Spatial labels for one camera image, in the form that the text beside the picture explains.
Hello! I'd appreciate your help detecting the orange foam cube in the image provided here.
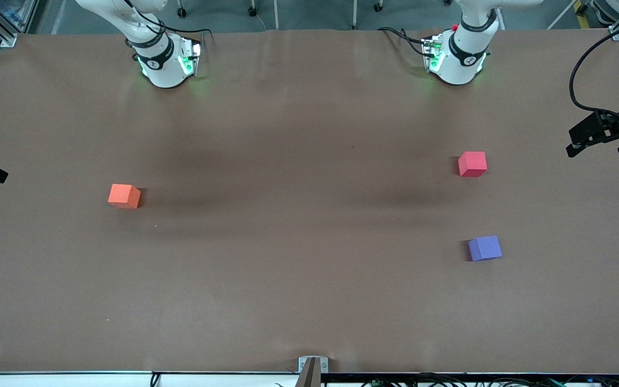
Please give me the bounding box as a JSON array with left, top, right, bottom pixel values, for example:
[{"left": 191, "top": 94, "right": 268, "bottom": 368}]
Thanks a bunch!
[{"left": 107, "top": 183, "right": 142, "bottom": 210}]

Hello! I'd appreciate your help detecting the red foam cube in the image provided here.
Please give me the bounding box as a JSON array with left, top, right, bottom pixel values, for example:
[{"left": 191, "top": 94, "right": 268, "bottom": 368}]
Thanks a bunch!
[{"left": 457, "top": 150, "right": 488, "bottom": 178}]

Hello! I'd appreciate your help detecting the purple foam cube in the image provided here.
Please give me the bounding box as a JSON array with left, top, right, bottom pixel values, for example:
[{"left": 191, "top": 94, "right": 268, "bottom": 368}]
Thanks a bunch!
[{"left": 468, "top": 235, "right": 503, "bottom": 263}]

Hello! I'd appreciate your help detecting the brown table cover sheet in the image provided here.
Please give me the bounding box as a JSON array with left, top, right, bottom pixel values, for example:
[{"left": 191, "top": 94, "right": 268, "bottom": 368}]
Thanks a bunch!
[{"left": 0, "top": 28, "right": 619, "bottom": 375}]

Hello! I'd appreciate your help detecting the black left arm base cable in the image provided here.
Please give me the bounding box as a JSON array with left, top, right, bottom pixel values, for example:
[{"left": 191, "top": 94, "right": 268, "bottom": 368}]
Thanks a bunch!
[{"left": 377, "top": 26, "right": 429, "bottom": 58}]

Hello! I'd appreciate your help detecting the black arm base cable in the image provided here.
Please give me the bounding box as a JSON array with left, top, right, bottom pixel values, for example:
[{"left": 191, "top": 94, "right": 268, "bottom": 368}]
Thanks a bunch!
[
  {"left": 377, "top": 26, "right": 429, "bottom": 58},
  {"left": 124, "top": 0, "right": 214, "bottom": 54}
]

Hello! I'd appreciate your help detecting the black right arm base cable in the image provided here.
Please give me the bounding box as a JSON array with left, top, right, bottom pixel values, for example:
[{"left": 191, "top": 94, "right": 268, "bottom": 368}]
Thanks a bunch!
[{"left": 124, "top": 0, "right": 214, "bottom": 54}]

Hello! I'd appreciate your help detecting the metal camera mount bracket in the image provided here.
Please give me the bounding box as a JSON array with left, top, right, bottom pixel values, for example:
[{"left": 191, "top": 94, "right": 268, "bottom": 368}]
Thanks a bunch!
[{"left": 294, "top": 356, "right": 329, "bottom": 387}]

